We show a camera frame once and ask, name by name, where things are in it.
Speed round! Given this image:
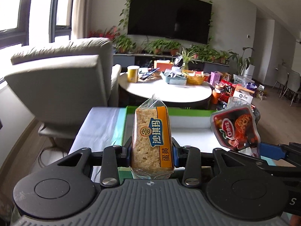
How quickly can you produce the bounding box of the sachima cake pack orange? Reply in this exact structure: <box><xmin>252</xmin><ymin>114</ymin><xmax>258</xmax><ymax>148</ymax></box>
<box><xmin>131</xmin><ymin>95</ymin><xmax>174</xmax><ymax>180</ymax></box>

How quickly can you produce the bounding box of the red spicy snack pouch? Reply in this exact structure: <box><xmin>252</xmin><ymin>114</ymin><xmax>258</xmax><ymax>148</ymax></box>
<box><xmin>210</xmin><ymin>105</ymin><xmax>261</xmax><ymax>158</ymax></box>

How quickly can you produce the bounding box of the green cardboard box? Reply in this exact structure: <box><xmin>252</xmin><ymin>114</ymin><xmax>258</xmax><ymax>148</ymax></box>
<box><xmin>114</xmin><ymin>106</ymin><xmax>221</xmax><ymax>153</ymax></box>

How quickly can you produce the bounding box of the blue table cloth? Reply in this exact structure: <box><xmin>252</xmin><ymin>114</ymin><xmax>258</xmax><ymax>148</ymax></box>
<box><xmin>68</xmin><ymin>106</ymin><xmax>278</xmax><ymax>184</ymax></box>

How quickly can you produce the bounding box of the round white coffee table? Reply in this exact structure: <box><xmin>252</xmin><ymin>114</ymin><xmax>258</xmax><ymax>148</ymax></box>
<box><xmin>118</xmin><ymin>73</ymin><xmax>212</xmax><ymax>109</ymax></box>

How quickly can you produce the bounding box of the grey dining chair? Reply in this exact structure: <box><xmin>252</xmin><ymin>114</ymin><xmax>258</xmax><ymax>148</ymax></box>
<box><xmin>281</xmin><ymin>70</ymin><xmax>300</xmax><ymax>106</ymax></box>

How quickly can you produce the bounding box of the white blue carton box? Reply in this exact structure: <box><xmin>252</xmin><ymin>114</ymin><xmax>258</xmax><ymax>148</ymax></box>
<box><xmin>233</xmin><ymin>86</ymin><xmax>255</xmax><ymax>104</ymax></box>

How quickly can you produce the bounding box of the light blue storage basket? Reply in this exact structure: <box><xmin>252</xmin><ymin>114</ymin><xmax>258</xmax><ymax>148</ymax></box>
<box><xmin>160</xmin><ymin>72</ymin><xmax>187</xmax><ymax>86</ymax></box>

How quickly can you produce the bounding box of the yellow wicker basket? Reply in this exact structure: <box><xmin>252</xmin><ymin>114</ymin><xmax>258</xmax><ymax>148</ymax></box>
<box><xmin>182</xmin><ymin>70</ymin><xmax>205</xmax><ymax>85</ymax></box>

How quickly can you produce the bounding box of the tall leafy floor plant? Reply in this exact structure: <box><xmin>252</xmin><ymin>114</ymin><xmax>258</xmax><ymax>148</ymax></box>
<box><xmin>229</xmin><ymin>47</ymin><xmax>254</xmax><ymax>76</ymax></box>

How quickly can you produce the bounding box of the orange book on table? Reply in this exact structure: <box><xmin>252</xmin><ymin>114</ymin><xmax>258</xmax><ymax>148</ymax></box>
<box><xmin>154</xmin><ymin>60</ymin><xmax>173</xmax><ymax>72</ymax></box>

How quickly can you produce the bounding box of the spider plant in pot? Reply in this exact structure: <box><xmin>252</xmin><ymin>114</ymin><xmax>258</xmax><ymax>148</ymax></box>
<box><xmin>176</xmin><ymin>48</ymin><xmax>196</xmax><ymax>70</ymax></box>

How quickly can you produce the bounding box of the yellow canister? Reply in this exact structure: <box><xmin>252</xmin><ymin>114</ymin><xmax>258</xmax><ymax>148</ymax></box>
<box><xmin>127</xmin><ymin>65</ymin><xmax>140</xmax><ymax>83</ymax></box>

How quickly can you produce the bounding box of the grey armchair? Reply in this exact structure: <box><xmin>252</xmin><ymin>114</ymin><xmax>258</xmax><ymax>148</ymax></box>
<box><xmin>5</xmin><ymin>38</ymin><xmax>121</xmax><ymax>139</ymax></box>

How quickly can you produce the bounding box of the black wall television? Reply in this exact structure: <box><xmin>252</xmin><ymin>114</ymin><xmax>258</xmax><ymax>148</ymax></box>
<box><xmin>128</xmin><ymin>0</ymin><xmax>212</xmax><ymax>44</ymax></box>

